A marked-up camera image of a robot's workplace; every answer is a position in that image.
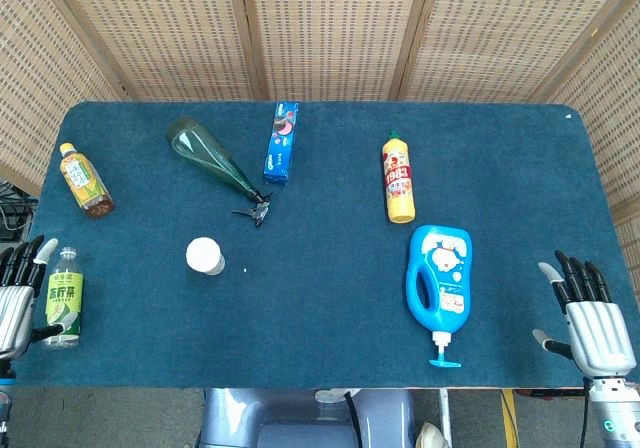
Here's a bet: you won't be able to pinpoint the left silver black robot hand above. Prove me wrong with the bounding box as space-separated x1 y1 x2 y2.
0 235 67 362

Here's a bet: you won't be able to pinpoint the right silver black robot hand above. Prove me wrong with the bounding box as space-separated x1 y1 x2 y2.
532 250 640 380

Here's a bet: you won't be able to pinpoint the white floral paper cup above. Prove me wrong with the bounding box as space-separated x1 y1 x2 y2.
185 236 227 277

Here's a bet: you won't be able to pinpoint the clear bottle with green label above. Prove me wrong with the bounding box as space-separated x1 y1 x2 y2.
41 246 84 351

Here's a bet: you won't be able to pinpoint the brown tea bottle yellow label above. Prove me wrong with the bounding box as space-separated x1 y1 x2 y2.
58 142 116 220

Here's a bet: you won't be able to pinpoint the blue detergent pump bottle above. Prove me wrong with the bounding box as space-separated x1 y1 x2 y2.
405 224 473 369

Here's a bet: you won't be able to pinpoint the white table leg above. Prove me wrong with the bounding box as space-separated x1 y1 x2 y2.
438 388 454 448

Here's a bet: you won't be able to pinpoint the white rounded floor object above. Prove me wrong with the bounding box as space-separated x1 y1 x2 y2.
416 420 449 448

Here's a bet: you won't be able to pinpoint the green transparent spray bottle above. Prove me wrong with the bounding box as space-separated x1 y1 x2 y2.
165 116 275 228

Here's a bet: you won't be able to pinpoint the yellow bottle with red label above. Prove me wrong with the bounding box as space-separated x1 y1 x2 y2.
381 130 417 225

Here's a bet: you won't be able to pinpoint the blue carpet table mat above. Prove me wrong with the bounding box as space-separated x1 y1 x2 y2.
9 100 634 390

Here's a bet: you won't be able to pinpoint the grey-blue robot torso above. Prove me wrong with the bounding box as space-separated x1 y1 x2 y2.
198 387 416 448

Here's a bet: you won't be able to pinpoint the blue cookie box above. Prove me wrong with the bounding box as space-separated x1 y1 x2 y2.
263 101 301 185

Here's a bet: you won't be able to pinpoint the woven bamboo folding screen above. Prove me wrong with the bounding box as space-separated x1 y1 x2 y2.
0 0 640 269

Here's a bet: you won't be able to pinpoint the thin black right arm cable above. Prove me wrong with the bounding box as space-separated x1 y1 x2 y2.
578 376 592 448

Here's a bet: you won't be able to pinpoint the black background cables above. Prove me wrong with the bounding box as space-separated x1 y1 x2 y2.
0 180 39 242

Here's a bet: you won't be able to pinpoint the yellow floor cable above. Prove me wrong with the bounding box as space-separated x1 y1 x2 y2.
501 388 519 448

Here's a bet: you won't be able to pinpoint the black torso cable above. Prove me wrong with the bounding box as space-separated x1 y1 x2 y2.
342 390 364 448

